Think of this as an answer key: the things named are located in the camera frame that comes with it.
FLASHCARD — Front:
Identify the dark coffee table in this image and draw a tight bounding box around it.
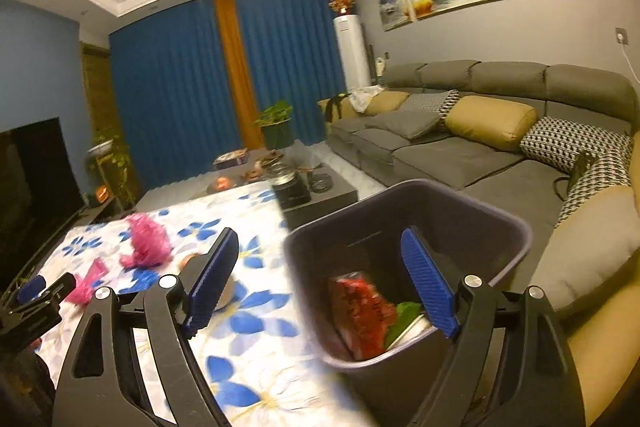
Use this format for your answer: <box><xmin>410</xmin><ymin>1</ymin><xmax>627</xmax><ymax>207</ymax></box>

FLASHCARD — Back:
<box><xmin>137</xmin><ymin>147</ymin><xmax>359</xmax><ymax>226</ymax></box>

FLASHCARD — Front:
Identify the black glass jar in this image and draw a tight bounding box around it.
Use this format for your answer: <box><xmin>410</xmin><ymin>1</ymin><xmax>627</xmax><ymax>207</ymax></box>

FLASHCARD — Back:
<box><xmin>271</xmin><ymin>159</ymin><xmax>314</xmax><ymax>210</ymax></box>

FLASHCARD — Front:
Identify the large yellow pillow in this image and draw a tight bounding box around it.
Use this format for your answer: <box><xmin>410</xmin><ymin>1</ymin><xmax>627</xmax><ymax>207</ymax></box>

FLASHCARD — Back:
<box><xmin>444</xmin><ymin>96</ymin><xmax>539</xmax><ymax>153</ymax></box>

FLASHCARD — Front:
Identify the red plastic wrapper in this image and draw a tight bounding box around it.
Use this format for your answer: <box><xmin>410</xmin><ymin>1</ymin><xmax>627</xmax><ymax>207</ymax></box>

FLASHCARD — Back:
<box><xmin>327</xmin><ymin>272</ymin><xmax>399</xmax><ymax>361</ymax></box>

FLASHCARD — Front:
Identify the white standing air conditioner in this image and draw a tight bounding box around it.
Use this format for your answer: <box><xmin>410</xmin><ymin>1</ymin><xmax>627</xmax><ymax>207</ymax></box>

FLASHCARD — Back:
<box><xmin>333</xmin><ymin>14</ymin><xmax>374</xmax><ymax>93</ymax></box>

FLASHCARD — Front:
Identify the small yellow pillow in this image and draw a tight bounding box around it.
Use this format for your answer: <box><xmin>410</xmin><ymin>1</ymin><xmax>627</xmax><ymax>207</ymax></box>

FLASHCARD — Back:
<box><xmin>357</xmin><ymin>91</ymin><xmax>411</xmax><ymax>117</ymax></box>

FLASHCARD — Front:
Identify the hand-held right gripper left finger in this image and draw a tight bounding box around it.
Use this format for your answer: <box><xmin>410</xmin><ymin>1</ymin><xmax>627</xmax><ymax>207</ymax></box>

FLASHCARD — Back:
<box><xmin>52</xmin><ymin>227</ymin><xmax>240</xmax><ymax>427</ymax></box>

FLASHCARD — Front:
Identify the green foam net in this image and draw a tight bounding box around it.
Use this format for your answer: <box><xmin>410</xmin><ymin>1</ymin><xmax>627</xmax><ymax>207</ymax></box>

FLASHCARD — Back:
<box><xmin>385</xmin><ymin>302</ymin><xmax>426</xmax><ymax>351</ymax></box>

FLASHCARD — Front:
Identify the black white patterned pillow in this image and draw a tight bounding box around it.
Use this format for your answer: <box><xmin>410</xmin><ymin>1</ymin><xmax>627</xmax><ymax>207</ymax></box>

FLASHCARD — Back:
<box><xmin>557</xmin><ymin>147</ymin><xmax>640</xmax><ymax>228</ymax></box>
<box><xmin>400</xmin><ymin>89</ymin><xmax>461</xmax><ymax>133</ymax></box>
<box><xmin>520</xmin><ymin>117</ymin><xmax>634</xmax><ymax>173</ymax></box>

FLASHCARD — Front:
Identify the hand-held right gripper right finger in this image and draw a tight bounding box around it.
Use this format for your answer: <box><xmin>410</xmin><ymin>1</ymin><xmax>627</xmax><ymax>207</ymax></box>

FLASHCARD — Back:
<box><xmin>400</xmin><ymin>228</ymin><xmax>587</xmax><ymax>427</ymax></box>

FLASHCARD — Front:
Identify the grey plastic bin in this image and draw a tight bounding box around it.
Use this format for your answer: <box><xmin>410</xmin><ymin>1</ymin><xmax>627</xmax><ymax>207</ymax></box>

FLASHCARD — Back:
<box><xmin>283</xmin><ymin>179</ymin><xmax>534</xmax><ymax>427</ymax></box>

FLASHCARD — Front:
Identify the blue curtain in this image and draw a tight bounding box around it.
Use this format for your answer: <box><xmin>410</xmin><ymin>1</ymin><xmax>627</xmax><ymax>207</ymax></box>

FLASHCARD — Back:
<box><xmin>234</xmin><ymin>0</ymin><xmax>351</xmax><ymax>146</ymax></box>
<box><xmin>109</xmin><ymin>0</ymin><xmax>249</xmax><ymax>188</ymax></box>

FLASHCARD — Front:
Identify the grey cushion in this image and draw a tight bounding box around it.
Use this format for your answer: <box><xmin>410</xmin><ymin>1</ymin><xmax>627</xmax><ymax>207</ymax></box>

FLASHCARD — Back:
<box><xmin>365</xmin><ymin>109</ymin><xmax>441</xmax><ymax>140</ymax></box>

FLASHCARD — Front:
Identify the white cloth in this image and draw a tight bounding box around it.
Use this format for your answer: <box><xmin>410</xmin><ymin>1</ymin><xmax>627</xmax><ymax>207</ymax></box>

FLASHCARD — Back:
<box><xmin>350</xmin><ymin>85</ymin><xmax>386</xmax><ymax>113</ymax></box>

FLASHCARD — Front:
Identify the small pink plastic bag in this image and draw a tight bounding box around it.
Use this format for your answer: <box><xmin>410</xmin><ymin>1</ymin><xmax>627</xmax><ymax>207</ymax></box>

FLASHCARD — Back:
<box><xmin>64</xmin><ymin>258</ymin><xmax>109</xmax><ymax>307</ymax></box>

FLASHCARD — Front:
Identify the flat printed box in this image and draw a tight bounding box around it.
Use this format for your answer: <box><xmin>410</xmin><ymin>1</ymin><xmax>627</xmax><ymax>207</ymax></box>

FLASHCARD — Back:
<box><xmin>212</xmin><ymin>149</ymin><xmax>250</xmax><ymax>170</ymax></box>

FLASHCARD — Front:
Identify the black television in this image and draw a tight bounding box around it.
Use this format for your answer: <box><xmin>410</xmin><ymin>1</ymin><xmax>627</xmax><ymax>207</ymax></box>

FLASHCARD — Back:
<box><xmin>0</xmin><ymin>118</ymin><xmax>84</xmax><ymax>293</ymax></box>

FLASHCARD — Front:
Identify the floral printed cloth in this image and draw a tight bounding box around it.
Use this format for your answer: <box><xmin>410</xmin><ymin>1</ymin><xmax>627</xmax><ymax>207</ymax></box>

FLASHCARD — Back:
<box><xmin>20</xmin><ymin>182</ymin><xmax>382</xmax><ymax>427</ymax></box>

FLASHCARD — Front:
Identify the potted plant on green stand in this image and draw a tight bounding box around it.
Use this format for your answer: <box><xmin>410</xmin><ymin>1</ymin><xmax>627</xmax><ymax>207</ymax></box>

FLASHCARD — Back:
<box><xmin>255</xmin><ymin>102</ymin><xmax>295</xmax><ymax>150</ymax></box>

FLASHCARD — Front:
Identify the black garment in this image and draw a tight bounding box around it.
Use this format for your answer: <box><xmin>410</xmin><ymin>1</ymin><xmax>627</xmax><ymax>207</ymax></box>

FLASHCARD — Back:
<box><xmin>322</xmin><ymin>93</ymin><xmax>354</xmax><ymax>123</ymax></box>

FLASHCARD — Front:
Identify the grey sofa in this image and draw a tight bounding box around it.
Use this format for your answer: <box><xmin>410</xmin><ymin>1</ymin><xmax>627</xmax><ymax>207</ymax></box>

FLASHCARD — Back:
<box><xmin>317</xmin><ymin>59</ymin><xmax>640</xmax><ymax>427</ymax></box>

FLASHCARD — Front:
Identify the wooden door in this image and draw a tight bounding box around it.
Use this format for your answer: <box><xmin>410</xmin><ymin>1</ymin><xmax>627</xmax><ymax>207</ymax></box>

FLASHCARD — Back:
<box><xmin>80</xmin><ymin>44</ymin><xmax>126</xmax><ymax>143</ymax></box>

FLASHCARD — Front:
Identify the orange curtain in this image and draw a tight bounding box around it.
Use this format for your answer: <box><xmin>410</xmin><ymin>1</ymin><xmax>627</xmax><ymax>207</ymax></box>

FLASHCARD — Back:
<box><xmin>215</xmin><ymin>0</ymin><xmax>265</xmax><ymax>150</ymax></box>

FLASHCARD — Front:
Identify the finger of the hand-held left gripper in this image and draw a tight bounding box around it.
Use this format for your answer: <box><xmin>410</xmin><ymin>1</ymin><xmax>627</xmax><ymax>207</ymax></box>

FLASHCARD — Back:
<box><xmin>0</xmin><ymin>276</ymin><xmax>46</xmax><ymax>316</ymax></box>
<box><xmin>10</xmin><ymin>273</ymin><xmax>77</xmax><ymax>323</ymax></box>

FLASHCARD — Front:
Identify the trailing plant on stand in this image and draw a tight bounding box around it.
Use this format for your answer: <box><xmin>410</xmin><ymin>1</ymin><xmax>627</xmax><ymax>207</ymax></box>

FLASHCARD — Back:
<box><xmin>86</xmin><ymin>132</ymin><xmax>139</xmax><ymax>208</ymax></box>

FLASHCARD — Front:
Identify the white cable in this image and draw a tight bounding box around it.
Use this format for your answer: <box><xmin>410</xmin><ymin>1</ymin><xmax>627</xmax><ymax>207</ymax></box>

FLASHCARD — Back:
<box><xmin>620</xmin><ymin>42</ymin><xmax>640</xmax><ymax>84</ymax></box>

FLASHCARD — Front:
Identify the large pink plastic bag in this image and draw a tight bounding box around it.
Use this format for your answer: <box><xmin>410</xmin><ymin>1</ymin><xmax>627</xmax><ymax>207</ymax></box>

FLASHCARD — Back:
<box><xmin>119</xmin><ymin>213</ymin><xmax>174</xmax><ymax>269</ymax></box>

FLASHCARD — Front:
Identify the black ashtray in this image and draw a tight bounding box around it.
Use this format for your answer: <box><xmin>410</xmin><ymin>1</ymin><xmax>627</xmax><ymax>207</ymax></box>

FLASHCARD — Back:
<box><xmin>307</xmin><ymin>172</ymin><xmax>334</xmax><ymax>194</ymax></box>

